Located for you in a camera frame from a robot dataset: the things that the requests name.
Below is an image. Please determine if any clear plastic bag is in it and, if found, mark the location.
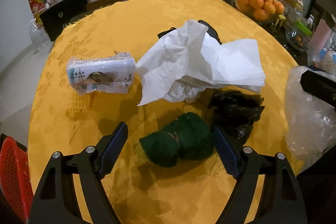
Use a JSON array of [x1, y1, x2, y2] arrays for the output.
[[285, 66, 335, 161]]

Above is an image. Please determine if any red plastic basket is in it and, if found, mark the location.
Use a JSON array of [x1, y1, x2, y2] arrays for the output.
[[1, 136, 34, 223]]

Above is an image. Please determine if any green scouring pad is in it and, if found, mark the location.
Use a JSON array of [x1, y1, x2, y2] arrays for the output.
[[139, 112, 214, 168]]

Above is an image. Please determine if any clear water jug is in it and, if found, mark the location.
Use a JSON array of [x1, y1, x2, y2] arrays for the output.
[[29, 19, 51, 52]]

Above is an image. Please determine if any white tissue pack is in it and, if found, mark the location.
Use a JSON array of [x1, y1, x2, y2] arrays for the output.
[[66, 52, 135, 95]]

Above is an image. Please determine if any black plastic bag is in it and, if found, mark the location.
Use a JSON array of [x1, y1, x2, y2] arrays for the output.
[[208, 90, 265, 152]]

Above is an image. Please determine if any white paper towel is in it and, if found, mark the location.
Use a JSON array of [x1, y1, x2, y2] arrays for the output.
[[136, 20, 265, 106]]

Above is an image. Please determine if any yellow tablecloth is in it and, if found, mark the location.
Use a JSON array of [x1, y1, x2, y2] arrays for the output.
[[28, 0, 297, 223]]

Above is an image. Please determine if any black object under tissue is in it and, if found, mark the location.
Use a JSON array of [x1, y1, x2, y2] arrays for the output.
[[157, 20, 222, 45]]

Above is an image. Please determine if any bowl of oranges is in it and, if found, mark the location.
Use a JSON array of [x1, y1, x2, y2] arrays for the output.
[[234, 0, 286, 24]]

